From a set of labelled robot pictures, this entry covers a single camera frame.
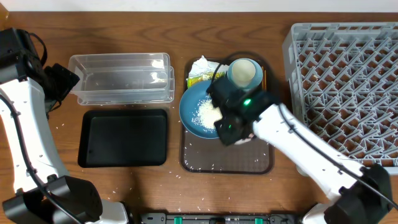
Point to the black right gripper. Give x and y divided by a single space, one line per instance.
228 137

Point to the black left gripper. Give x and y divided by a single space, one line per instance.
64 78

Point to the wooden chopstick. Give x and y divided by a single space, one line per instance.
264 81

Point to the pink cup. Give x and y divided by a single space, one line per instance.
242 141

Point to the white cup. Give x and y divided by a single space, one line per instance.
243 71

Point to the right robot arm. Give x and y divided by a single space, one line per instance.
356 194

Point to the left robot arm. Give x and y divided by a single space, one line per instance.
44 190

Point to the grey dishwasher rack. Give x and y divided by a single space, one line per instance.
343 84

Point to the pile of white rice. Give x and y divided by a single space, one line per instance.
206 115

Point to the dark blue plate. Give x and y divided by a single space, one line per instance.
188 105

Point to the crumpled white green wrapper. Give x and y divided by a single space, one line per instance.
201 70

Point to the brown serving tray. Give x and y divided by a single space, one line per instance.
211 156

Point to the clear plastic bin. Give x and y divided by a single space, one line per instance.
123 79

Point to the black tray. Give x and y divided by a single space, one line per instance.
123 138

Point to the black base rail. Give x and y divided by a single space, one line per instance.
162 218

